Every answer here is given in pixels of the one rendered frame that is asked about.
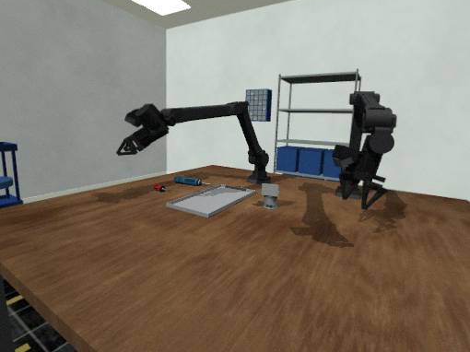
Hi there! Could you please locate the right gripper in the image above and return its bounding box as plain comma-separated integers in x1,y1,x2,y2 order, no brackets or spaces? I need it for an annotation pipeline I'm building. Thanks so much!
117,134,157,156

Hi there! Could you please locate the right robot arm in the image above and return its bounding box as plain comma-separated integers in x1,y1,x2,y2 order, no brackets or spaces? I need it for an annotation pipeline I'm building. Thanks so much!
124,101,271,182

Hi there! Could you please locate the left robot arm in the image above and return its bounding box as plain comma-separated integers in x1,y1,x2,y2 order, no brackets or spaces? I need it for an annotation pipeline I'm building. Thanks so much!
332,91,396,176

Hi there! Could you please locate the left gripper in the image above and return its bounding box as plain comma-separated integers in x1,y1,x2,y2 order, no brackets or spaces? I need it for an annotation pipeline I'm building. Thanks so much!
339,155,388,210

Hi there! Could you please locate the white rimmed tray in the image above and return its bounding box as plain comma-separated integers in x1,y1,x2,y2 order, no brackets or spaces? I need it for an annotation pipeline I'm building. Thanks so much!
166,184,256,217

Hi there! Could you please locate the dark grey cylinder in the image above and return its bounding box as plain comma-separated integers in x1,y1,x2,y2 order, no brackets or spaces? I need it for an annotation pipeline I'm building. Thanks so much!
263,195,277,209

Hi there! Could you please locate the grey l-shaped bracket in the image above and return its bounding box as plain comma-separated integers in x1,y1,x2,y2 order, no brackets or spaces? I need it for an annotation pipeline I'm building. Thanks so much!
262,183,280,196

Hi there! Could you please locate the blue electric screwdriver barrel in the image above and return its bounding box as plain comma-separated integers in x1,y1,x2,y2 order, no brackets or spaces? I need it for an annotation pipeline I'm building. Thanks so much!
174,176,205,186

